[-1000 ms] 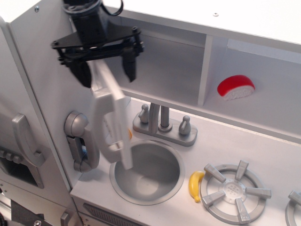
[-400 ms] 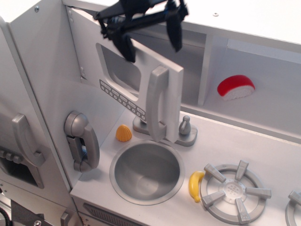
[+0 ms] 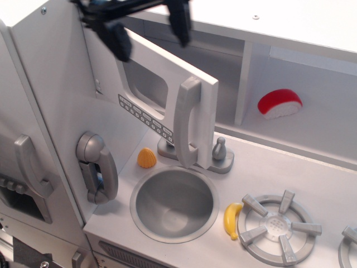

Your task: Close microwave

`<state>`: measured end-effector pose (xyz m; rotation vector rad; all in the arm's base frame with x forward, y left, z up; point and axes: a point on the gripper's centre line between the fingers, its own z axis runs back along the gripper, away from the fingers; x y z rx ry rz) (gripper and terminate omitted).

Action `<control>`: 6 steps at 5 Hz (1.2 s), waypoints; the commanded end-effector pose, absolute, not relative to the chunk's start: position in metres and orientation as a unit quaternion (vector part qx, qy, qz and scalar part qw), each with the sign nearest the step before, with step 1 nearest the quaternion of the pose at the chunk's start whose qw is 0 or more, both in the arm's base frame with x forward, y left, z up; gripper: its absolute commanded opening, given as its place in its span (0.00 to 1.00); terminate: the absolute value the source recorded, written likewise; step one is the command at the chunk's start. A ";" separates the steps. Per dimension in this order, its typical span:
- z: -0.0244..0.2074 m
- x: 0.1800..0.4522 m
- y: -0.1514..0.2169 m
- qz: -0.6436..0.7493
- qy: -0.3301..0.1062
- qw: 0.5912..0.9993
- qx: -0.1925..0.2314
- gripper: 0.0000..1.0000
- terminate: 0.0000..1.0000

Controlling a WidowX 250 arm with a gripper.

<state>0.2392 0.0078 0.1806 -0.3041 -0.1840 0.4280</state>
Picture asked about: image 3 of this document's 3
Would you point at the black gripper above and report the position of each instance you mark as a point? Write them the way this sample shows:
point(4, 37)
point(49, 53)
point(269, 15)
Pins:
point(114, 35)

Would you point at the white microwave door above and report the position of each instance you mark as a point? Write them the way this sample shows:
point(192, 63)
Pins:
point(172, 97)

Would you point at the yellow toy lemon half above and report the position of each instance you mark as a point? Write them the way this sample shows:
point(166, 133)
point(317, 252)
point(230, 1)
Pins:
point(146, 158)

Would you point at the red white toy cheese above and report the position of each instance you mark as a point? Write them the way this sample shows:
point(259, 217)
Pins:
point(279, 103)

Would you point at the grey toy phone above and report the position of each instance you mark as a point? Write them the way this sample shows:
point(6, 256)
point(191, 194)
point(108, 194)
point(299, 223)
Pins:
point(98, 168)

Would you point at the white toy kitchen cabinet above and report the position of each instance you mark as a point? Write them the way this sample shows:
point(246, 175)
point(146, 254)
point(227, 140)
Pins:
point(59, 81)

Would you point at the grey toy faucet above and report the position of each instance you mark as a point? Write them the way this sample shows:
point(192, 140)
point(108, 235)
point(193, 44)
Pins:
point(221, 161)

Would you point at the round silver sink basin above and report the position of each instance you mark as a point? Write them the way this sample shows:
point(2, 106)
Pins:
point(174, 205)

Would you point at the yellow toy banana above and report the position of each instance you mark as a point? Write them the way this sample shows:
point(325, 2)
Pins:
point(231, 214)

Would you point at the grey ice dispenser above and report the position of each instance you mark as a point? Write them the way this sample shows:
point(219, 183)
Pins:
point(20, 197)

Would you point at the grey stove burner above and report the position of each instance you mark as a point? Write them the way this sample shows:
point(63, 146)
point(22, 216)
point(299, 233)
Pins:
point(276, 230)
point(349, 239)

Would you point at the grey fridge door handle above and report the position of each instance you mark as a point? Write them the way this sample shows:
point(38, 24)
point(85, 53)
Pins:
point(24, 149)

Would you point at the grey oven handle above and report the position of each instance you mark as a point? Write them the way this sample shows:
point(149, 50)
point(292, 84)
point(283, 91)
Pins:
point(77, 260)

